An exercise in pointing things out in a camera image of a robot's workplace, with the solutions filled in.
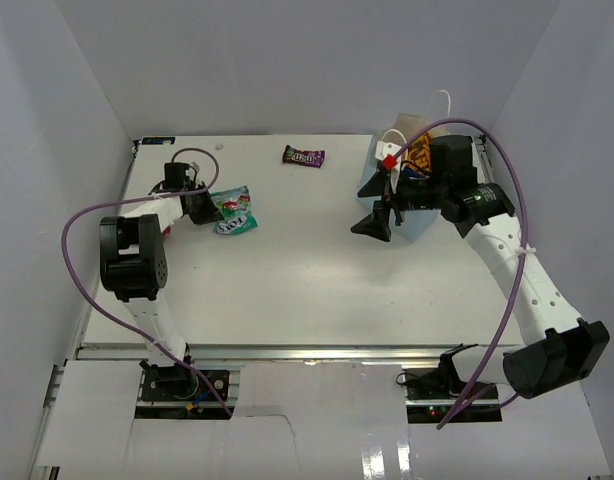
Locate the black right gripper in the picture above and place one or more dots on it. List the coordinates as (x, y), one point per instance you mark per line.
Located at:
(378, 188)

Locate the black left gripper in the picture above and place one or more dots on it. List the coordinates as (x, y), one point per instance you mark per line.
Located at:
(210, 214)

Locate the teal Fox's candy bag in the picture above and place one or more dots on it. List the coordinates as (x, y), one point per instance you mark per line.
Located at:
(235, 207)

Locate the orange honey dijon chip bag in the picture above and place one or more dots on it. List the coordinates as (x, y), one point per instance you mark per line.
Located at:
(417, 161)

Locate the brown purple M&M's pack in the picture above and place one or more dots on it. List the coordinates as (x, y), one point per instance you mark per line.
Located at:
(308, 158)

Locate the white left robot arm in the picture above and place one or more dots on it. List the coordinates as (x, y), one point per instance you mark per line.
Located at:
(133, 264)

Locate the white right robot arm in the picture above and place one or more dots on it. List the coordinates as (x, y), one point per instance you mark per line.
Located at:
(559, 346)

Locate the light blue paper bag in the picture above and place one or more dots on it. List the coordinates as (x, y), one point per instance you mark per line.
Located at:
(400, 132)

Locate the blue corner label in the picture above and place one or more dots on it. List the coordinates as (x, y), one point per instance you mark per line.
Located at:
(157, 140)

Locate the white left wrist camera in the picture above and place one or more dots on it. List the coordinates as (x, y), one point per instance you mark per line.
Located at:
(194, 167)

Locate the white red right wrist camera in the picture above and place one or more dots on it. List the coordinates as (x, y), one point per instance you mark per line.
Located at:
(386, 152)

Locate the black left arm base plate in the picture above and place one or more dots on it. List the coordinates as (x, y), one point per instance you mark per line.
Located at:
(178, 384)

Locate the aluminium front frame rail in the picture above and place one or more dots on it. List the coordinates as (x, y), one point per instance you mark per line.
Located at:
(216, 353)

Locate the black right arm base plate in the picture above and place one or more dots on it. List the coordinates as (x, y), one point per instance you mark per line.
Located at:
(429, 384)

